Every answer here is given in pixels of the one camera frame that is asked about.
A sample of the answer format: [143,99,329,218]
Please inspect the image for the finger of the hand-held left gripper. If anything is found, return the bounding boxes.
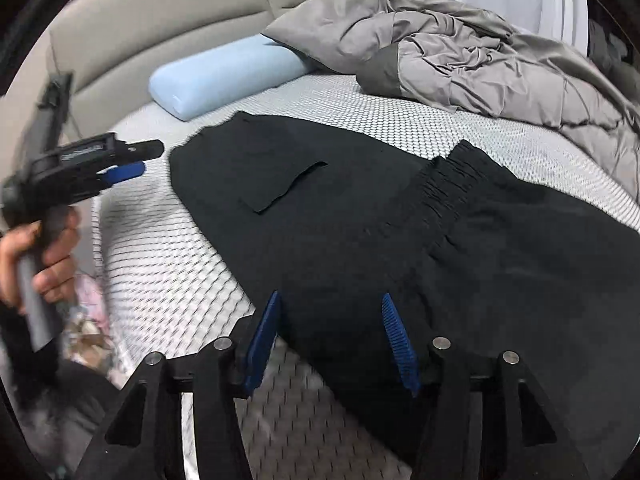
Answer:
[116,139,166,162]
[95,161,147,190]

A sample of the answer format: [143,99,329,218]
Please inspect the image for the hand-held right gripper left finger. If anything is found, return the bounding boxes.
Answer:
[75,290,286,480]

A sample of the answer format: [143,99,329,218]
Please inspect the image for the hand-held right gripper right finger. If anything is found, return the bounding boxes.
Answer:
[381,292,593,480]

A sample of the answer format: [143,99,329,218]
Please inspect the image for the black pants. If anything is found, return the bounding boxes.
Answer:
[167,111,640,480]

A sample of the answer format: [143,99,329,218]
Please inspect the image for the person's left hand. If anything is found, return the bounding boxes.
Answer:
[0,207,82,317]

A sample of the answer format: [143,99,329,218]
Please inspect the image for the white mesh mattress cover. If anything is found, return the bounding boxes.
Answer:
[92,72,640,480]

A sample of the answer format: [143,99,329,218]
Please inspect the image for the light blue pillow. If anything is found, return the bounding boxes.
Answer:
[148,34,322,122]

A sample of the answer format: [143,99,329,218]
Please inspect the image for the beige upholstered headboard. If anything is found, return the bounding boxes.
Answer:
[46,0,382,138]

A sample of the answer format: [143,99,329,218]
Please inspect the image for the floral cloth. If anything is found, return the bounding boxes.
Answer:
[62,267,128,391]

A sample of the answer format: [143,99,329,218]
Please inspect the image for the person's dark clothing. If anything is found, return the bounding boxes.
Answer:
[12,360,128,480]

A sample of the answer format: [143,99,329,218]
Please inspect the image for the grey duvet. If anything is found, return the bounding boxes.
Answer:
[262,0,640,171]

